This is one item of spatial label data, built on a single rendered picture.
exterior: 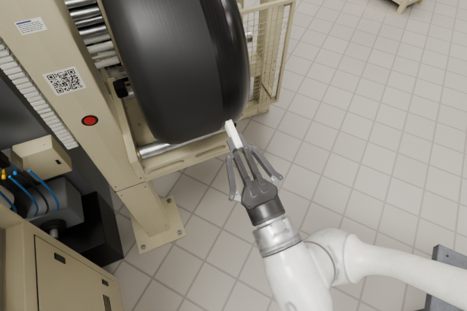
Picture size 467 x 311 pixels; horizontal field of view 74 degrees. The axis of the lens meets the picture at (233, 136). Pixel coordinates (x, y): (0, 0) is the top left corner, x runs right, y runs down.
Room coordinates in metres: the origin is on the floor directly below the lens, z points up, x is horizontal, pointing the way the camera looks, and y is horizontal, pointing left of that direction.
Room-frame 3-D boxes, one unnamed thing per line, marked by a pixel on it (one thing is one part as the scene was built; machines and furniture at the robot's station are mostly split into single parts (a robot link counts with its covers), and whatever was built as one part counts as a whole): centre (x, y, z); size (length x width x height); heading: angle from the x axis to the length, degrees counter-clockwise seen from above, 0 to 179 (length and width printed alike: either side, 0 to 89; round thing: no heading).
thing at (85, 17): (1.00, 0.57, 1.05); 0.20 x 0.15 x 0.30; 113
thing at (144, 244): (0.61, 0.44, 0.01); 0.27 x 0.27 x 0.02; 23
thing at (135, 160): (0.66, 0.38, 0.90); 0.40 x 0.03 x 0.10; 23
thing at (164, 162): (0.60, 0.16, 0.83); 0.36 x 0.09 x 0.06; 113
